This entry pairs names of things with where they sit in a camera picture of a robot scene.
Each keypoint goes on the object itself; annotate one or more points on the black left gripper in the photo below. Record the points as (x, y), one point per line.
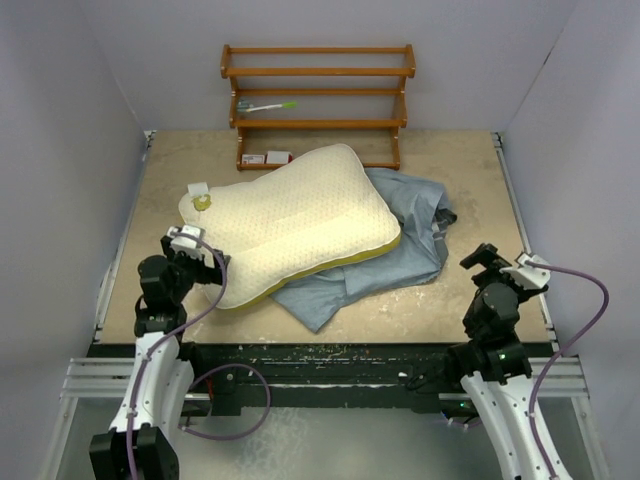
(206, 274)

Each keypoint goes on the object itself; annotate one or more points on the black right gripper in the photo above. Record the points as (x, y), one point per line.
(487, 257)

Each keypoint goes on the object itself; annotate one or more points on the grey striped pillowcase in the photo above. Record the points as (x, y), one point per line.
(404, 245)

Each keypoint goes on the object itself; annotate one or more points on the cream yellow pillow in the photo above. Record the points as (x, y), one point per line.
(285, 225)

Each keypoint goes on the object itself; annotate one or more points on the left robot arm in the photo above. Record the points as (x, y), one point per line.
(138, 443)

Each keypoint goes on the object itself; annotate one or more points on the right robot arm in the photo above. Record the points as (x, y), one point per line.
(493, 368)

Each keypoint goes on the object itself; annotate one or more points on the red white card box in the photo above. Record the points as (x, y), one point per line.
(253, 159)

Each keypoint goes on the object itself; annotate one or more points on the red white small box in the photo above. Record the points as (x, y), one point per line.
(274, 157)

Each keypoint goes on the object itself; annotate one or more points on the green white pen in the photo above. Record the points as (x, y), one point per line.
(244, 107)

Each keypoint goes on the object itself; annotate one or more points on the wooden shelf rack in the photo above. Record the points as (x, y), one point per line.
(335, 88)

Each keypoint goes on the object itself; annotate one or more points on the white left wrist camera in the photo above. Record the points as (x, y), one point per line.
(186, 240)

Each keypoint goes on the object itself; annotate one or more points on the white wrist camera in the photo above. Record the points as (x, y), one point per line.
(529, 272)
(186, 240)

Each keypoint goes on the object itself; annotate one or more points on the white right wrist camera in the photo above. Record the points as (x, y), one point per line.
(529, 272)

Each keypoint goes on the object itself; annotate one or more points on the aluminium table edge rail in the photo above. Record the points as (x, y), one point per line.
(498, 146)

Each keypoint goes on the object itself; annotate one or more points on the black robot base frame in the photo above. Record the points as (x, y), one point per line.
(374, 376)

